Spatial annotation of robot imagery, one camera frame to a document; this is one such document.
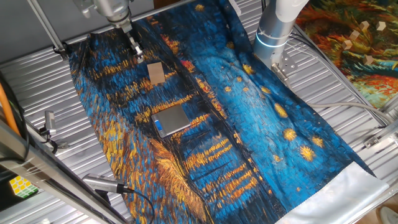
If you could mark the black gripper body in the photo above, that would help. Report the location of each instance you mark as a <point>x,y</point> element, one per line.
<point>132,39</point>

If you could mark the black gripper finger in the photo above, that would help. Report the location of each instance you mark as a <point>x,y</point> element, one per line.
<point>137,54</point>
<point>141,58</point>

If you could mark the light wooden block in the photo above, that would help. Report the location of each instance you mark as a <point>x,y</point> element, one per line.
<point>156,73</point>

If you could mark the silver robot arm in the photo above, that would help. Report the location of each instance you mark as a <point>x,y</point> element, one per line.
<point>273,28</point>

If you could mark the silver digital pocket scale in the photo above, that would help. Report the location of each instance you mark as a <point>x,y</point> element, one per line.
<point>172,119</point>

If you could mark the thin aluminium pole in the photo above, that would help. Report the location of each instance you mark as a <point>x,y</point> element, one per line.
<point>46,28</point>

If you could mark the blue starry night print cloth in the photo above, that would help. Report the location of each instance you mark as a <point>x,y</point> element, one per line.
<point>248,124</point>

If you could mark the Rubik's cube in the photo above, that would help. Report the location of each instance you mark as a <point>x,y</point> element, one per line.
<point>23,186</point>

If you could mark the small wooden cube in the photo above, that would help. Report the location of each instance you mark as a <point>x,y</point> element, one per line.
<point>380,25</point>
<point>354,34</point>
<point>347,44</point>
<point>364,25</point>
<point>368,59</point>

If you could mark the orange green painted print cloth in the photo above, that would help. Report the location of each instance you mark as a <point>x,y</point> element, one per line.
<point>367,71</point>

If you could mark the white shoe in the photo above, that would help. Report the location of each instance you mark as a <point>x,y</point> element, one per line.
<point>388,215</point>

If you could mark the wrist camera on grey bracket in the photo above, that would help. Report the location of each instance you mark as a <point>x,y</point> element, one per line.
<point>83,7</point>

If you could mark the long silver camera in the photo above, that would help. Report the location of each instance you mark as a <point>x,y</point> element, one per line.
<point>102,183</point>

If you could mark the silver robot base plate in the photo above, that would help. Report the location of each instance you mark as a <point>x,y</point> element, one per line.
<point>287,62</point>

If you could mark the aluminium frame beam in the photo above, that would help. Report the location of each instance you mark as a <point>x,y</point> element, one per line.
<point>46,177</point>

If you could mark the small metal corner bracket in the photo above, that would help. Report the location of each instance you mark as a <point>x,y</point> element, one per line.
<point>371,141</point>

